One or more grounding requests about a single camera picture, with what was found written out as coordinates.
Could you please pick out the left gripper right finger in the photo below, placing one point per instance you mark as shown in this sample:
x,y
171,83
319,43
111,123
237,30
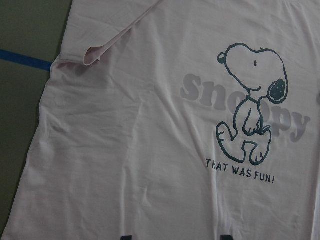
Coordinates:
x,y
226,237

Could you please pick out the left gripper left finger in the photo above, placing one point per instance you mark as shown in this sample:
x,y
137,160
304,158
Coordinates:
x,y
126,237

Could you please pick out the pink Snoopy t-shirt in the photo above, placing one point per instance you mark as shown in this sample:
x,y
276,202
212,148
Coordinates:
x,y
178,120

